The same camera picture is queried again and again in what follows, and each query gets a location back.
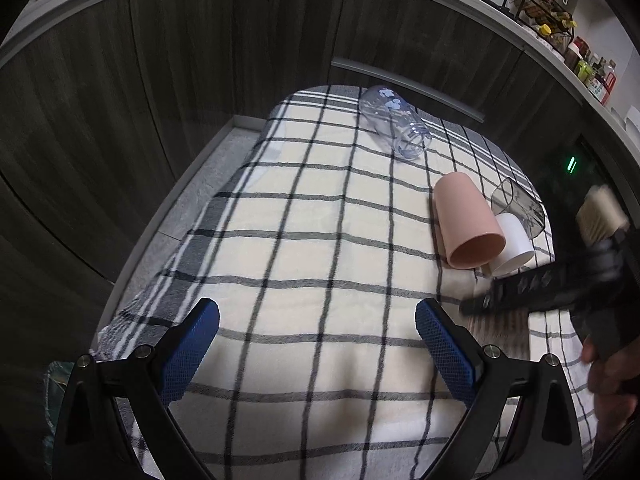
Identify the white plastic cup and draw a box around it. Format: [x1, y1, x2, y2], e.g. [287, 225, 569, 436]
[488, 212, 535, 276]

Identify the black spice rack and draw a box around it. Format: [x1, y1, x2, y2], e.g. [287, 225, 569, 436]
[502, 0, 577, 54]

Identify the grey drawer handle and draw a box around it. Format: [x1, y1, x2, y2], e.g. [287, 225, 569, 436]
[331, 58, 485, 124]

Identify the black white checked tablecloth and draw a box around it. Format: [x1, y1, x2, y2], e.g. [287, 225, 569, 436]
[89, 83, 599, 480]

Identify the square smoky glass cup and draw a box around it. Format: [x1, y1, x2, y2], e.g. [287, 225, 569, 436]
[490, 178, 546, 240]

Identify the person's right hand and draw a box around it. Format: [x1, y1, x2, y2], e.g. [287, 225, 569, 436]
[580, 337, 639, 445]

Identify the red label sauce bottle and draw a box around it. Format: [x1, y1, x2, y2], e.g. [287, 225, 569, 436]
[600, 60, 617, 105]

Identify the pink plastic cup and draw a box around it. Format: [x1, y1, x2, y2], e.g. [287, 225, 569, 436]
[433, 171, 506, 270]

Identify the clear blue-print plastic cup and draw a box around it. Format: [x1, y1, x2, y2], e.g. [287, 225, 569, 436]
[358, 86, 432, 160]

